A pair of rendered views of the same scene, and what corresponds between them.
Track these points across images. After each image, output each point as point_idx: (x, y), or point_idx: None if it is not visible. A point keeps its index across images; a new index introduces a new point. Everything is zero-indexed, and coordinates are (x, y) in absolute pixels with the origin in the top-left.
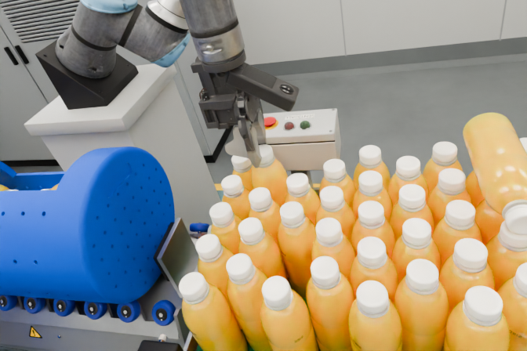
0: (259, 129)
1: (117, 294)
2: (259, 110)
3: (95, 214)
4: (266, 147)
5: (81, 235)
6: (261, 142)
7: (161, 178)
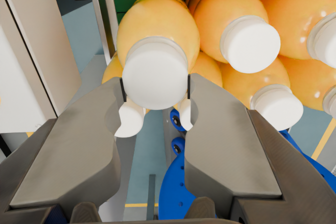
0: (108, 125)
1: (321, 168)
2: (37, 194)
3: None
4: (140, 73)
5: None
6: (121, 93)
7: (176, 207)
